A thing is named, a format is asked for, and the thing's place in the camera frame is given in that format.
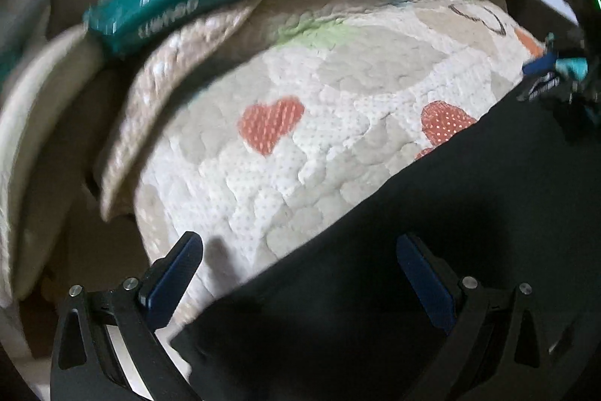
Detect black pants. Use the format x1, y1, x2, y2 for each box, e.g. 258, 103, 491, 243
172, 95, 600, 400

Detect turquoise fluffy blanket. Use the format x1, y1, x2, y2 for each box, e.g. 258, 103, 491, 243
554, 57, 589, 82

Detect quilted heart pattern bedspread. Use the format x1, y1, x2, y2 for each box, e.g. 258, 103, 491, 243
1, 0, 543, 322

